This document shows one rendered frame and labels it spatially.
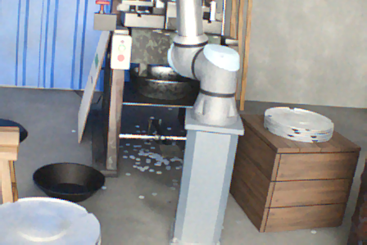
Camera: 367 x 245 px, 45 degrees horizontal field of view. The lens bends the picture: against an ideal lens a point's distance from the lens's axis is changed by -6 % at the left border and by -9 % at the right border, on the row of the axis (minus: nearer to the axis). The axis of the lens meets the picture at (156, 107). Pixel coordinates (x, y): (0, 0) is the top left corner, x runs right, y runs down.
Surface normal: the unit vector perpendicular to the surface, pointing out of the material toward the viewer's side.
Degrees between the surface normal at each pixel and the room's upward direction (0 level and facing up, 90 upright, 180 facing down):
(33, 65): 90
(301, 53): 90
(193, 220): 90
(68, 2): 90
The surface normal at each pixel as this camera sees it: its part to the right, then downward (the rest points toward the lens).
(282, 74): 0.13, 0.29
